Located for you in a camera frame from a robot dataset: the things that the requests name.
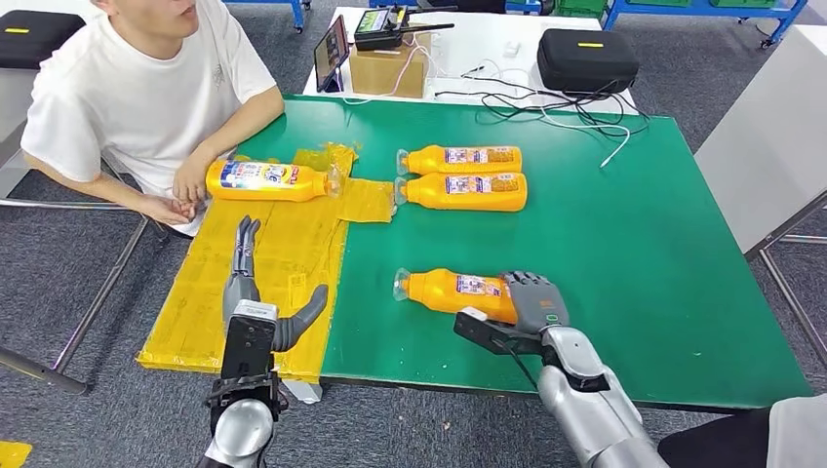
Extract grey metal frame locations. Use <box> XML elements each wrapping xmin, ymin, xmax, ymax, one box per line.
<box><xmin>0</xmin><ymin>196</ymin><xmax>153</xmax><ymax>397</ymax></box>

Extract white table foot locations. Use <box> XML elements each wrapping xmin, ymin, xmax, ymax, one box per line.
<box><xmin>282</xmin><ymin>379</ymin><xmax>323</xmax><ymax>405</ymax></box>

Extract black radio remote controller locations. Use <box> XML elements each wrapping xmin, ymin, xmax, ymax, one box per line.
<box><xmin>353</xmin><ymin>5</ymin><xmax>456</xmax><ymax>53</ymax></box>

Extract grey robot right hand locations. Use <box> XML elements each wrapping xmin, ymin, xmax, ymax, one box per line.
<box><xmin>500</xmin><ymin>269</ymin><xmax>571</xmax><ymax>335</ymax></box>

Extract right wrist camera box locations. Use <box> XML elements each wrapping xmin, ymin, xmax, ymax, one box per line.
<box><xmin>452</xmin><ymin>306</ymin><xmax>550</xmax><ymax>358</ymax></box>

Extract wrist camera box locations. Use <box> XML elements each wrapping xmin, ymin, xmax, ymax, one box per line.
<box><xmin>452</xmin><ymin>306</ymin><xmax>550</xmax><ymax>358</ymax></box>
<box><xmin>219</xmin><ymin>298</ymin><xmax>280</xmax><ymax>382</ymax></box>

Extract person's left hand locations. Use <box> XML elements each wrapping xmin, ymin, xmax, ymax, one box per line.
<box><xmin>171</xmin><ymin>146</ymin><xmax>217</xmax><ymax>207</ymax></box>

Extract yellow floor tape patch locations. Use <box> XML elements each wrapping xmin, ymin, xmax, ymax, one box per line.
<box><xmin>0</xmin><ymin>441</ymin><xmax>33</xmax><ymax>468</ymax></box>

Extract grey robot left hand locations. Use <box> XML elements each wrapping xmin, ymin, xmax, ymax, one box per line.
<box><xmin>221</xmin><ymin>214</ymin><xmax>330</xmax><ymax>354</ymax></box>

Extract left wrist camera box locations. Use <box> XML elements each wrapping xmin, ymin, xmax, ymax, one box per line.
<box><xmin>219</xmin><ymin>298</ymin><xmax>280</xmax><ymax>382</ymax></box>

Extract black cable tangle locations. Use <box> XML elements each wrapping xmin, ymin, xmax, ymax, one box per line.
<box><xmin>434</xmin><ymin>67</ymin><xmax>650</xmax><ymax>140</ymax></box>

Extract black tablet on stand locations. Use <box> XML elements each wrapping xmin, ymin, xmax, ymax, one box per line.
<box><xmin>313</xmin><ymin>14</ymin><xmax>352</xmax><ymax>94</ymax></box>

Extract yellow tape mat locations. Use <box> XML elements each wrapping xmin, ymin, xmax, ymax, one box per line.
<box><xmin>136</xmin><ymin>142</ymin><xmax>397</xmax><ymax>385</ymax></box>

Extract orange detergent bottle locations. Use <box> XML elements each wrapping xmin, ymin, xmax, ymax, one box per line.
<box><xmin>392</xmin><ymin>267</ymin><xmax>522</xmax><ymax>327</ymax></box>
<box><xmin>205</xmin><ymin>159</ymin><xmax>343</xmax><ymax>204</ymax></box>
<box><xmin>395</xmin><ymin>144</ymin><xmax>524</xmax><ymax>176</ymax></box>
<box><xmin>394</xmin><ymin>172</ymin><xmax>530</xmax><ymax>214</ymax></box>

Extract brown cardboard box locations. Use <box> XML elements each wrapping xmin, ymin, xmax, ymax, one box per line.
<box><xmin>348</xmin><ymin>32</ymin><xmax>433</xmax><ymax>100</ymax></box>

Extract blue metal rack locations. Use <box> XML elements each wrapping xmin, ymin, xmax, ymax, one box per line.
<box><xmin>222</xmin><ymin>0</ymin><xmax>313</xmax><ymax>33</ymax></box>

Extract black zip case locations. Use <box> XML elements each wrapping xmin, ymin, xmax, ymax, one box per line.
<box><xmin>0</xmin><ymin>9</ymin><xmax>87</xmax><ymax>71</ymax></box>
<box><xmin>535</xmin><ymin>27</ymin><xmax>642</xmax><ymax>97</ymax></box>

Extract person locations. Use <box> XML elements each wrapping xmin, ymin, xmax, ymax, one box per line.
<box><xmin>19</xmin><ymin>0</ymin><xmax>287</xmax><ymax>239</ymax></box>
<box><xmin>657</xmin><ymin>394</ymin><xmax>827</xmax><ymax>468</ymax></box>

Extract white side table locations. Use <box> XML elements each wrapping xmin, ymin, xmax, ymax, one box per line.
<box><xmin>694</xmin><ymin>25</ymin><xmax>827</xmax><ymax>254</ymax></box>

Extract pink white cable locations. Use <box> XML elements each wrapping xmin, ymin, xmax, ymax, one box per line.
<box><xmin>342</xmin><ymin>32</ymin><xmax>447</xmax><ymax>106</ymax></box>

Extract green plastic crate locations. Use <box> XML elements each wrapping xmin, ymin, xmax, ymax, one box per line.
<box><xmin>554</xmin><ymin>0</ymin><xmax>611</xmax><ymax>20</ymax></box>

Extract grey metal table legs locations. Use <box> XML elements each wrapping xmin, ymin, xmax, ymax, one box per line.
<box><xmin>744</xmin><ymin>193</ymin><xmax>827</xmax><ymax>370</ymax></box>

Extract person's right hand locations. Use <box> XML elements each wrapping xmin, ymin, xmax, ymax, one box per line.
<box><xmin>138</xmin><ymin>193</ymin><xmax>198</xmax><ymax>227</ymax></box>

